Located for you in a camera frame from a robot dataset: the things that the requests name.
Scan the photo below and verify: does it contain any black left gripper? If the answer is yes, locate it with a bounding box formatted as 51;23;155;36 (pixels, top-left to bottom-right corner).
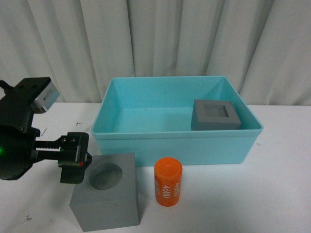
14;92;93;184

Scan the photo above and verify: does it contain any gray block with round hole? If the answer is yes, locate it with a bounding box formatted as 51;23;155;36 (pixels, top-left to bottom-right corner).
69;153;140;232

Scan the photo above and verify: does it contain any orange cylinder part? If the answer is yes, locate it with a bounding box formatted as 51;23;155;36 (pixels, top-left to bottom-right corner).
154;157;183;207

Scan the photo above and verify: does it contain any gray block with square hole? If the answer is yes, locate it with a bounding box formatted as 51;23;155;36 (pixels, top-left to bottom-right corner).
190;100;242;131

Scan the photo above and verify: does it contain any light blue plastic box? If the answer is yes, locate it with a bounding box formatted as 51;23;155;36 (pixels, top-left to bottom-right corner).
91;76;263;166

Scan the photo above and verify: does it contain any white pleated curtain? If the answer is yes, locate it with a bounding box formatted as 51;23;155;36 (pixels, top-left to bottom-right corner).
0;0;311;105

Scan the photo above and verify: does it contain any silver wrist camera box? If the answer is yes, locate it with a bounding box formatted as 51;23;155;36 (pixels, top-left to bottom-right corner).
31;82;60;114

